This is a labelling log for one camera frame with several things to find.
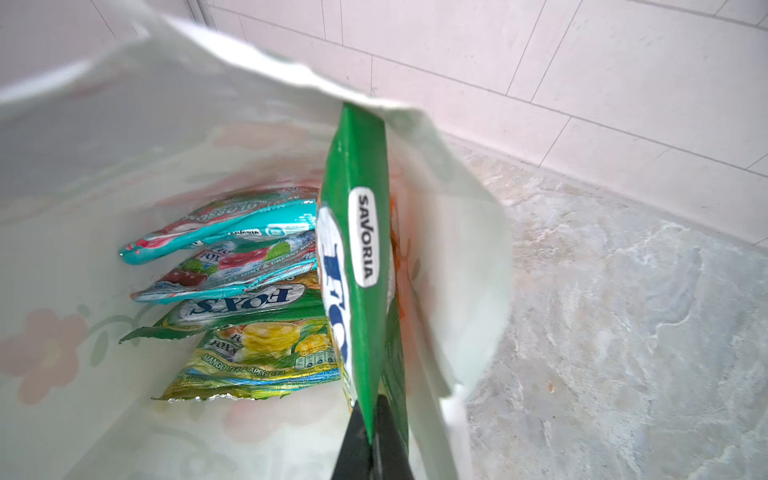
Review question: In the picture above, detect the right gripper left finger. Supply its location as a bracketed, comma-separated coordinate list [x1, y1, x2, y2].
[331, 403, 372, 480]

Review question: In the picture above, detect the green yellow Fox's candy packet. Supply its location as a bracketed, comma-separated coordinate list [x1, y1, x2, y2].
[315, 103, 409, 444]

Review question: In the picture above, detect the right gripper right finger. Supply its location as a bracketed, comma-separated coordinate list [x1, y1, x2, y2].
[373, 395, 415, 480]

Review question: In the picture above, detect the teal candy packet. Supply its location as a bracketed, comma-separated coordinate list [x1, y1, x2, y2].
[119, 186, 319, 265]

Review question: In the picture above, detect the mango Fox's candy packet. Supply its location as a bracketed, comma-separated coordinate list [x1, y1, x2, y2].
[158, 317, 340, 401]

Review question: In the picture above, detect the white paper bag red flower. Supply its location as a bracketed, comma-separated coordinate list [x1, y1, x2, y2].
[1, 2, 511, 479]

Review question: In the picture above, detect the teal berry Fox's packet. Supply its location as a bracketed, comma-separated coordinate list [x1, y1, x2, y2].
[131, 230, 317, 304]

